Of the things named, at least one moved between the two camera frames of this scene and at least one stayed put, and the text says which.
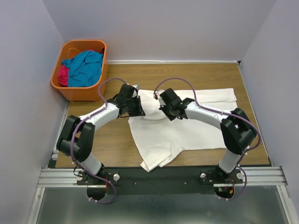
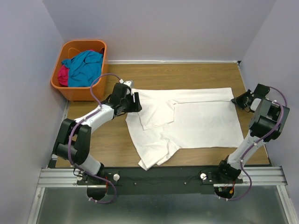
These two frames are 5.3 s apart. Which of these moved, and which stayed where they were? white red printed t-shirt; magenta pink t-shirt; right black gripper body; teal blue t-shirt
Moved: right black gripper body
Stayed: teal blue t-shirt; magenta pink t-shirt; white red printed t-shirt
